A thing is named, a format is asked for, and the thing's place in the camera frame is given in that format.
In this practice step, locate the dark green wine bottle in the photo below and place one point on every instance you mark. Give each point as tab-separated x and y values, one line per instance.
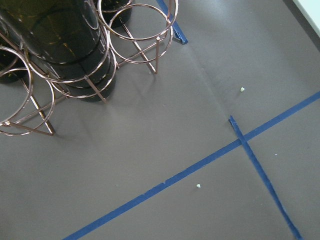
66	39

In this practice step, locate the copper wire bottle rack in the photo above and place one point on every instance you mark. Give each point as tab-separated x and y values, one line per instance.
40	88

